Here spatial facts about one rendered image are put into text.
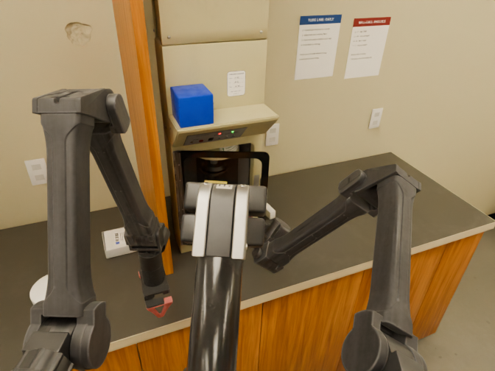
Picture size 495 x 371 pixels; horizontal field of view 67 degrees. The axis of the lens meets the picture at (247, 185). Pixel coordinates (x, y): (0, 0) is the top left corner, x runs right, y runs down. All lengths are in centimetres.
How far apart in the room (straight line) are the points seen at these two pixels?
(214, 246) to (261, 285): 102
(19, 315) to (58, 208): 87
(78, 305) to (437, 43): 209
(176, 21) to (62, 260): 72
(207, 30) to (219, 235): 85
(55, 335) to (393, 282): 52
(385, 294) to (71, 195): 51
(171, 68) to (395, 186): 69
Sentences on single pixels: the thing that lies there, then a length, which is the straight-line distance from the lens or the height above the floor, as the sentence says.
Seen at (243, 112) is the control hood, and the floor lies 151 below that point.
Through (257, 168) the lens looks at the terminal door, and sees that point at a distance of 124.
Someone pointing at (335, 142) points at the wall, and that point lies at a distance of 211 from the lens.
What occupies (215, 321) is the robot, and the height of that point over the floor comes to 167.
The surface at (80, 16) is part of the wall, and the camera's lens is 152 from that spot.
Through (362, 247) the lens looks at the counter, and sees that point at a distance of 159.
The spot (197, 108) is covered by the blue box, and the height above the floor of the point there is 156.
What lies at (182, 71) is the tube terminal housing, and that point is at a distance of 115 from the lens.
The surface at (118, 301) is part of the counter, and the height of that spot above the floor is 94.
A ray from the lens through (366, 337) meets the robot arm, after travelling 62.
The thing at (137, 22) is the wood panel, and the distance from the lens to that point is 101.
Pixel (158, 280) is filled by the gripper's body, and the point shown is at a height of 121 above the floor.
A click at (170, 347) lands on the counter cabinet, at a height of 78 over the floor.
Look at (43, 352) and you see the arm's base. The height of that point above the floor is 148.
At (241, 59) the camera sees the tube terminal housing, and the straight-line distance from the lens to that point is 120.
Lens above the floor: 196
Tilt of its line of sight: 33 degrees down
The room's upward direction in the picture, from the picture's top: 2 degrees clockwise
